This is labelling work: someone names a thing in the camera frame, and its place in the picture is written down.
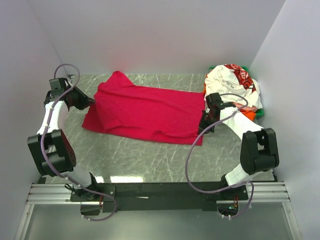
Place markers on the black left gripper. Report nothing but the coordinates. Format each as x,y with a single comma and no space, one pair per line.
85,101

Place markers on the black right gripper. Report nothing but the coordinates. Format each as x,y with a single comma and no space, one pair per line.
202,127

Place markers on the magenta red t shirt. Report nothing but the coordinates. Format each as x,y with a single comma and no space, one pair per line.
145,113

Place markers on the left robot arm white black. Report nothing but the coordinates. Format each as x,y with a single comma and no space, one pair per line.
50,149

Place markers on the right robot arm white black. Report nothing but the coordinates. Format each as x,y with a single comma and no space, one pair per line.
259,148

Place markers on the orange t shirt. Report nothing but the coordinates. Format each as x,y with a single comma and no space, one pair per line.
249,112

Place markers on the pink t shirt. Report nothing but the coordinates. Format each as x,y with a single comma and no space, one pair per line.
243,106

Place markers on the green plastic laundry basket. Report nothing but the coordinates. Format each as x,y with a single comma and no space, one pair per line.
260,113

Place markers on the red white printed t shirt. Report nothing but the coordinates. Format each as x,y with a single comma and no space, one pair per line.
242,76

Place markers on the black base beam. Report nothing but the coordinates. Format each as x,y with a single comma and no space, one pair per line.
144,196

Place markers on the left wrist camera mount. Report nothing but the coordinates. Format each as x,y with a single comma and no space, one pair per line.
58,86

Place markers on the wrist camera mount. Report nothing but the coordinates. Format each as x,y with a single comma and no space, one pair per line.
58,86
214,102

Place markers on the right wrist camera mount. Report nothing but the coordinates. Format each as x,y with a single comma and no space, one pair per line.
214,102

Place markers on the aluminium rail frame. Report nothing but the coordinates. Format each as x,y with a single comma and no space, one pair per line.
57,213

